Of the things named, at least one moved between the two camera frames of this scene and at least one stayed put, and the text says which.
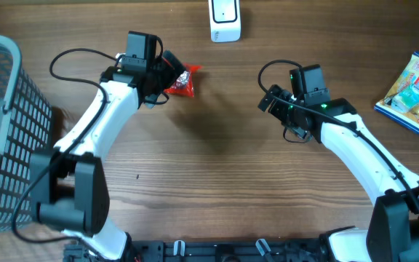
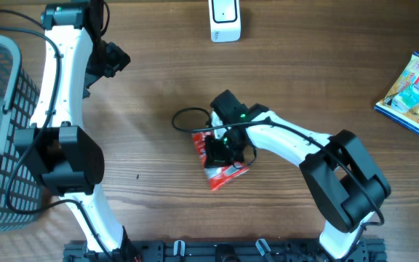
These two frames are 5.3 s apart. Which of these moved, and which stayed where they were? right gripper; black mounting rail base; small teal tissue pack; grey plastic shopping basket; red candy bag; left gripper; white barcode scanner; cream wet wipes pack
Moved: red candy bag; right gripper; left gripper
Stayed: white barcode scanner; small teal tissue pack; grey plastic shopping basket; black mounting rail base; cream wet wipes pack
